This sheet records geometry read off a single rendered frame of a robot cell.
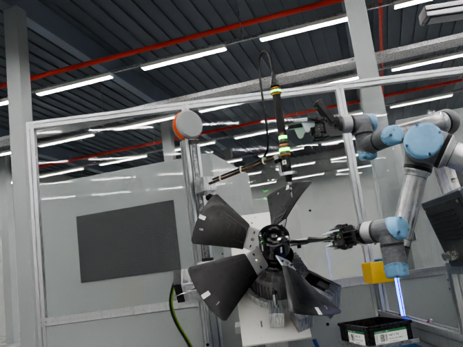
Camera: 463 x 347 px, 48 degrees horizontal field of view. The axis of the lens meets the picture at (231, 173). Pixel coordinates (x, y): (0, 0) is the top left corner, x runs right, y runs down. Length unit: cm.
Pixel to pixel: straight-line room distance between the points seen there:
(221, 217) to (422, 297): 123
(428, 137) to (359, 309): 129
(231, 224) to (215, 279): 28
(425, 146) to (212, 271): 85
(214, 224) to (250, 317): 39
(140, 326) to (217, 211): 90
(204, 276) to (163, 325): 90
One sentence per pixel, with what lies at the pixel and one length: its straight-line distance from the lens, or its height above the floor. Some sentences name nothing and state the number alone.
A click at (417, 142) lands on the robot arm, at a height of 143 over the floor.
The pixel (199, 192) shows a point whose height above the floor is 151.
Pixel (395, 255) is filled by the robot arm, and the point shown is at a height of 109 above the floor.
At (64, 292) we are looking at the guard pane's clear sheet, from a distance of 290.
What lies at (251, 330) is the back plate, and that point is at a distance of 208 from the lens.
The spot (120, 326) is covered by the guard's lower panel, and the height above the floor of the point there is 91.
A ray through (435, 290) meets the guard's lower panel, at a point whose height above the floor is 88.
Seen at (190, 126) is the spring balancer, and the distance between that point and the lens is 271.
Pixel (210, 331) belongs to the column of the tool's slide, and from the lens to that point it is 261.
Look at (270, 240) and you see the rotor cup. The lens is 197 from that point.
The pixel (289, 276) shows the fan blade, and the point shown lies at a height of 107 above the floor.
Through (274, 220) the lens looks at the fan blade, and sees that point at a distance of 216.
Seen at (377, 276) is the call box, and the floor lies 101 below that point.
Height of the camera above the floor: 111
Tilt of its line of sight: 11 degrees up
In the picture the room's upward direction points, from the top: 7 degrees counter-clockwise
